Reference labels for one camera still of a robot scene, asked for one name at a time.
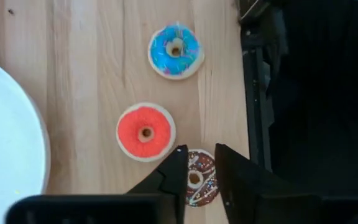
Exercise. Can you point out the black table frame rail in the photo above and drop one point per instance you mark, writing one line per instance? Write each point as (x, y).
(256, 109)

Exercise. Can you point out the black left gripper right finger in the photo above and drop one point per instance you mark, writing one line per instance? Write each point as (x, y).
(253, 193)

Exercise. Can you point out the white round plate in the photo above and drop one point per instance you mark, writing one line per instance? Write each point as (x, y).
(8, 140)

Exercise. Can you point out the small chocolate sprinkled donut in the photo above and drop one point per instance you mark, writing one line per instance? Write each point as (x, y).
(202, 189)

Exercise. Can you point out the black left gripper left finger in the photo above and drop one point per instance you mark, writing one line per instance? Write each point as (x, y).
(154, 205)

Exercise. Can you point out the small blue sprinkled donut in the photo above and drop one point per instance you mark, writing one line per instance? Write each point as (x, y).
(163, 59)

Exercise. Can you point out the red sugar donut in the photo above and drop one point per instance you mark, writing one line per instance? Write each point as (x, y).
(129, 133)

